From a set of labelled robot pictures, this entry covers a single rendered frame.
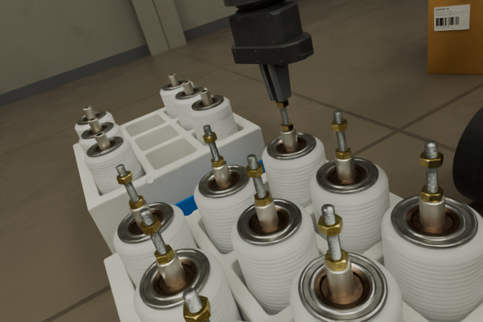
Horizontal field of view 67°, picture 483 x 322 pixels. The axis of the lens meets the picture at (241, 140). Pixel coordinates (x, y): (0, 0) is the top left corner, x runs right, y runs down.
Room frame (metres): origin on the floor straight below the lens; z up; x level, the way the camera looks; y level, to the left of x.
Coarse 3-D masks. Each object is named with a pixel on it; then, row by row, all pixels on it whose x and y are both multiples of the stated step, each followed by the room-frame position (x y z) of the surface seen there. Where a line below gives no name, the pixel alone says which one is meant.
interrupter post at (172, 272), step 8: (176, 256) 0.28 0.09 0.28; (160, 264) 0.27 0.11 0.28; (168, 264) 0.27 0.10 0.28; (176, 264) 0.28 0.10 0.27; (160, 272) 0.28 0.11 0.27; (168, 272) 0.27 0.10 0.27; (176, 272) 0.27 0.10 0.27; (184, 272) 0.28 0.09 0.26; (168, 280) 0.27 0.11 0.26; (176, 280) 0.27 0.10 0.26
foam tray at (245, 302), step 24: (192, 216) 0.48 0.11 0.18; (312, 216) 0.41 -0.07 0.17; (120, 264) 0.41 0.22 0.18; (384, 264) 0.30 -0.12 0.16; (120, 288) 0.37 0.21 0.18; (240, 288) 0.31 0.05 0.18; (120, 312) 0.33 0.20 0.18; (240, 312) 0.30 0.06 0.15; (264, 312) 0.27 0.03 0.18; (288, 312) 0.26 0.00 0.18; (408, 312) 0.23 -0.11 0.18; (480, 312) 0.21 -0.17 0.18
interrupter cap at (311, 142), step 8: (280, 136) 0.52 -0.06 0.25; (304, 136) 0.50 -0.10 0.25; (312, 136) 0.49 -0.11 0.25; (272, 144) 0.50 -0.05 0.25; (280, 144) 0.49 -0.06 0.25; (304, 144) 0.47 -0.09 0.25; (312, 144) 0.46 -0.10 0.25; (272, 152) 0.47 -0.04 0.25; (280, 152) 0.47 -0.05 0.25; (288, 152) 0.46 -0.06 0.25; (296, 152) 0.45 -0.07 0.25; (304, 152) 0.45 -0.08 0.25
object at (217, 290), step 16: (208, 256) 0.30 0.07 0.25; (208, 288) 0.26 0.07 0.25; (224, 288) 0.27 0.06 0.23; (144, 304) 0.26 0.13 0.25; (224, 304) 0.26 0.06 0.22; (144, 320) 0.25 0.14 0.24; (160, 320) 0.24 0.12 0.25; (176, 320) 0.24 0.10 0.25; (224, 320) 0.26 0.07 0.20; (240, 320) 0.28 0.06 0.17
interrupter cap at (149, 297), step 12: (180, 252) 0.32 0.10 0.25; (192, 252) 0.31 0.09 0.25; (156, 264) 0.31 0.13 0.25; (192, 264) 0.29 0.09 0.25; (204, 264) 0.29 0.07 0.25; (144, 276) 0.29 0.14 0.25; (156, 276) 0.29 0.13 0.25; (192, 276) 0.28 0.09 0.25; (204, 276) 0.27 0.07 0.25; (144, 288) 0.28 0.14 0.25; (156, 288) 0.27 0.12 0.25; (168, 288) 0.27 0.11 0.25; (180, 288) 0.27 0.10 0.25; (144, 300) 0.26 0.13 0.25; (156, 300) 0.26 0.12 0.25; (168, 300) 0.25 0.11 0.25; (180, 300) 0.25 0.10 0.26
